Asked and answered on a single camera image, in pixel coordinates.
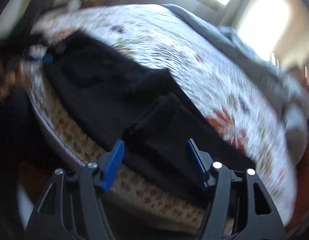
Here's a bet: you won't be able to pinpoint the grey blue duvet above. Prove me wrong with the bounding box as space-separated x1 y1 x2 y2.
165 4 309 165

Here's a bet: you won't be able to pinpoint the floral quilted bedspread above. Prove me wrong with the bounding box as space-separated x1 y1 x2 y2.
26 5 297 232

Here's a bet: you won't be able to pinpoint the black pants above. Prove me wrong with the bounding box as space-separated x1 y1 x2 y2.
44 31 255 205

